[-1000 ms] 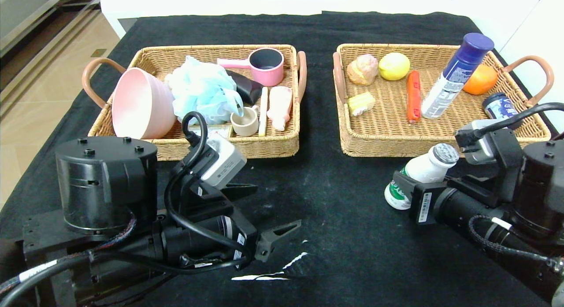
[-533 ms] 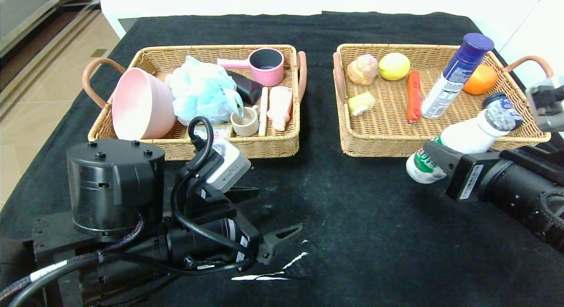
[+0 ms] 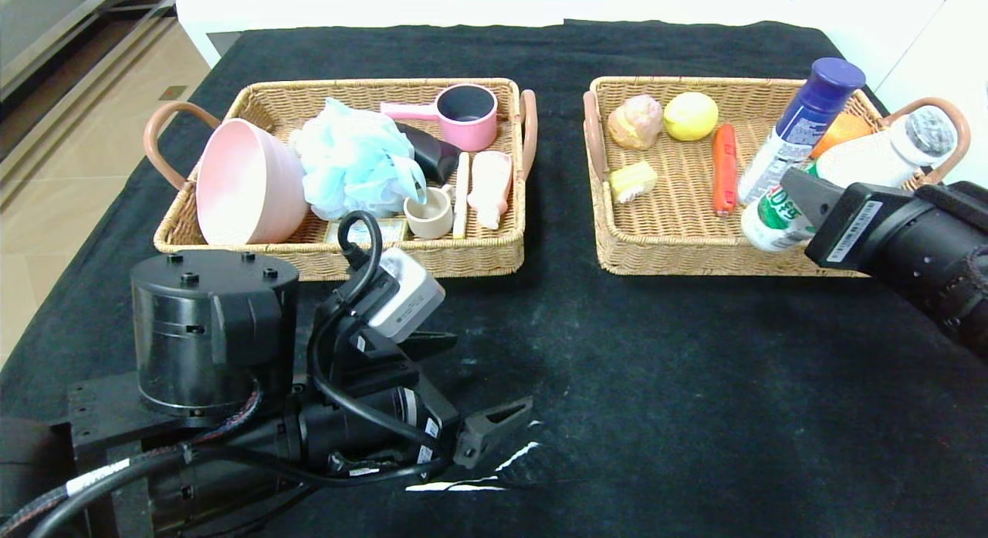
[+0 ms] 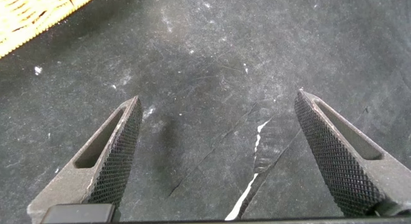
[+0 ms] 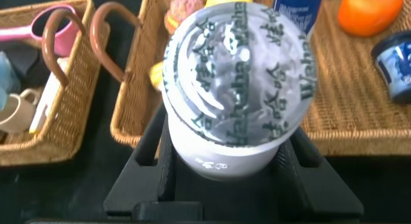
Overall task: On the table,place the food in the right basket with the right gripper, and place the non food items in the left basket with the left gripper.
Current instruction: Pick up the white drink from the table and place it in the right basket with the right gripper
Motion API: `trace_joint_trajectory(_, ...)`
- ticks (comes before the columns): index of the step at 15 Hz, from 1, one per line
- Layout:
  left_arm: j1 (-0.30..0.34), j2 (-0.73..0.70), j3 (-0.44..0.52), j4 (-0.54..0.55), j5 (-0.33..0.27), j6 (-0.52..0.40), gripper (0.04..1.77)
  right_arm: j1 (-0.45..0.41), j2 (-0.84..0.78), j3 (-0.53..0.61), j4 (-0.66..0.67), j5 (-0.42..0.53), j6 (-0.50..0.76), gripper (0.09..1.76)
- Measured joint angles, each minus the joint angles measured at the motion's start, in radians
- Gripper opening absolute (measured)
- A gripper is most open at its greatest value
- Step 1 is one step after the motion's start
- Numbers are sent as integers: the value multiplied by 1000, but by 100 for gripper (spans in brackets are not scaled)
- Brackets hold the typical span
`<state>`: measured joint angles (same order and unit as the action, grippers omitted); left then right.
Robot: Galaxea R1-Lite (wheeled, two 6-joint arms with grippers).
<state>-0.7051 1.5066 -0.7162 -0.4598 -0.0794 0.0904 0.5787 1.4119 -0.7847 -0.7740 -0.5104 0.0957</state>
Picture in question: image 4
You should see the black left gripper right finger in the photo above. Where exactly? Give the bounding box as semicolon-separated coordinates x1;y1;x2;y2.
294;88;411;218

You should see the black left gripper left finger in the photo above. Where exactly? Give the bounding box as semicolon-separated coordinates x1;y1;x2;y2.
27;95;144;224

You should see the wicker basket with utensils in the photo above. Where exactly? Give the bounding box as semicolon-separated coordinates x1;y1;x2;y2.
0;0;99;60

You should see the short white scrap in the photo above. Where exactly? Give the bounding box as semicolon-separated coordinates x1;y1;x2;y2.
253;119;271;154

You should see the long white scrap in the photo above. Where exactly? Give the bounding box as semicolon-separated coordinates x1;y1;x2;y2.
224;171;259;221

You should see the black table cloth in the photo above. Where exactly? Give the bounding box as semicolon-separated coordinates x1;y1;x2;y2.
0;0;411;224

